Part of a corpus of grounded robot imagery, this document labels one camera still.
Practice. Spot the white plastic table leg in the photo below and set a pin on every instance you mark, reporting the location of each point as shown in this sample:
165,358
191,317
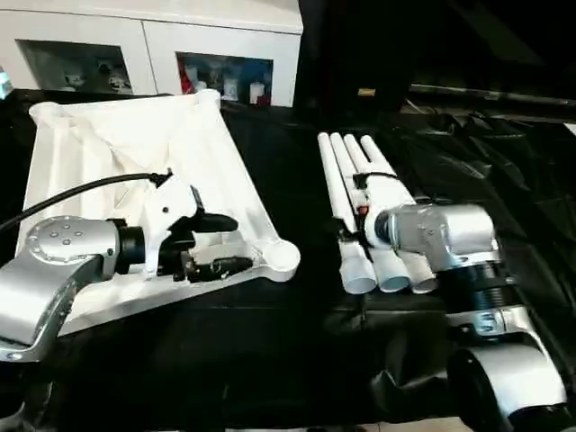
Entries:
330,180
355,157
344,171
375,155

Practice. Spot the white plastic table top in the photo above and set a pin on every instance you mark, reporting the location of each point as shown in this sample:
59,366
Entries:
112,135

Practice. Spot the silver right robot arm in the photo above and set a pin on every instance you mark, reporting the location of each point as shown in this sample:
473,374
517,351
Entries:
459,234

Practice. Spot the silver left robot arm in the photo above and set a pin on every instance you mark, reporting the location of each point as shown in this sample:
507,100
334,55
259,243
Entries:
58,252

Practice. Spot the black mat cloth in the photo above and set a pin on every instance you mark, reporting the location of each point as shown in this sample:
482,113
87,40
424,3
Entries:
270,360

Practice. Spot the small tan label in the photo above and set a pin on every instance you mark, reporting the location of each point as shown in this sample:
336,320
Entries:
366,92

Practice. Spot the long black rod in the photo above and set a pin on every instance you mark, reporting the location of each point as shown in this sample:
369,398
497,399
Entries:
495,94

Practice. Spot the white display cabinet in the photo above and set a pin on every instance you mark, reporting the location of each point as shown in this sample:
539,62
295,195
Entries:
157,36

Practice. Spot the white board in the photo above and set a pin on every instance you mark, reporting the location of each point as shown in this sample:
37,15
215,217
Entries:
571,128

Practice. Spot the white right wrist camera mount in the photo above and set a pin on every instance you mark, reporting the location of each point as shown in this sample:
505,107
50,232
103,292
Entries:
380,198

